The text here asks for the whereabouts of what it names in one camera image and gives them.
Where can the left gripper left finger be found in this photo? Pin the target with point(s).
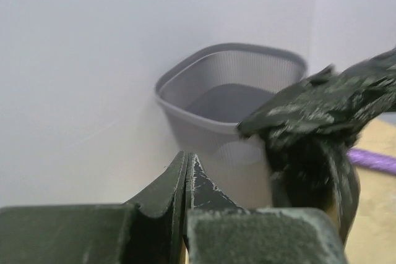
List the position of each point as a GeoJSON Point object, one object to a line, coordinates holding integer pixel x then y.
{"type": "Point", "coordinates": [148, 228]}

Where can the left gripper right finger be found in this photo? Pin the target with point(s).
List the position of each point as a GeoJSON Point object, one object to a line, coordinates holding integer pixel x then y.
{"type": "Point", "coordinates": [264, 235]}

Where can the black plastic trash bag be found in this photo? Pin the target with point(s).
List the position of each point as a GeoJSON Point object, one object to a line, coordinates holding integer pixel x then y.
{"type": "Point", "coordinates": [308, 128]}

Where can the grey plastic trash bin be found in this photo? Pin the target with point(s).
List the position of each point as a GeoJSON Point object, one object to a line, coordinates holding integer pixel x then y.
{"type": "Point", "coordinates": [208, 94]}

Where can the purple glitter toy microphone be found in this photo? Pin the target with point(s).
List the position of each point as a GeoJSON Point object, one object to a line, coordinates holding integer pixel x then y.
{"type": "Point", "coordinates": [373, 161]}

